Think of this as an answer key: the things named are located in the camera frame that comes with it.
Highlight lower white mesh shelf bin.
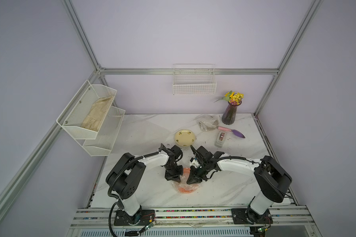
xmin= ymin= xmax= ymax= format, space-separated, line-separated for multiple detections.
xmin=83 ymin=106 xmax=125 ymax=157

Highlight purple glass vase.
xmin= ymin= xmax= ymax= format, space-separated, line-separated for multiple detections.
xmin=221 ymin=102 xmax=242 ymax=125

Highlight aluminium front rail frame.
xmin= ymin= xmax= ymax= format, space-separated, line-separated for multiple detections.
xmin=70 ymin=205 xmax=315 ymax=229

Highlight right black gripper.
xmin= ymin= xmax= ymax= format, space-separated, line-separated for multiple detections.
xmin=182 ymin=161 xmax=208 ymax=185

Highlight beige cloth in bin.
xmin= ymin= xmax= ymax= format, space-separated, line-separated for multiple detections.
xmin=81 ymin=96 xmax=114 ymax=132

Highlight white wire wall basket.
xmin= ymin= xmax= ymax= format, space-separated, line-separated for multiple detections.
xmin=173 ymin=64 xmax=217 ymax=95

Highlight upper white mesh shelf bin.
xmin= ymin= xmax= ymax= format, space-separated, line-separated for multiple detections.
xmin=56 ymin=81 xmax=117 ymax=140

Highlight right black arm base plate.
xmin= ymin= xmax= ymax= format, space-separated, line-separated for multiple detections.
xmin=231 ymin=207 xmax=273 ymax=225

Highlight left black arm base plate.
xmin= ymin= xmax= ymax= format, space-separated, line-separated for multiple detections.
xmin=113 ymin=209 xmax=155 ymax=226

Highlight orange dinner plate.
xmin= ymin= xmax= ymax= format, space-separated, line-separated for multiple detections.
xmin=173 ymin=167 xmax=200 ymax=194

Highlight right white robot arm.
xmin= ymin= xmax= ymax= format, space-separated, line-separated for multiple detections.
xmin=187 ymin=146 xmax=292 ymax=224

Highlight yellow artificial flowers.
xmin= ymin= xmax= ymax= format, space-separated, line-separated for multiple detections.
xmin=216 ymin=91 xmax=244 ymax=105

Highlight white mesh shelf bin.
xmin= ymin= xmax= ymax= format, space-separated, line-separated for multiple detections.
xmin=56 ymin=81 xmax=117 ymax=140
xmin=83 ymin=106 xmax=125 ymax=157

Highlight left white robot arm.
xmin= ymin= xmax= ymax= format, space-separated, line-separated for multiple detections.
xmin=106 ymin=144 xmax=184 ymax=217

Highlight black corrugated cable conduit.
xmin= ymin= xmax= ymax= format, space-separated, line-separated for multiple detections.
xmin=107 ymin=149 xmax=164 ymax=237

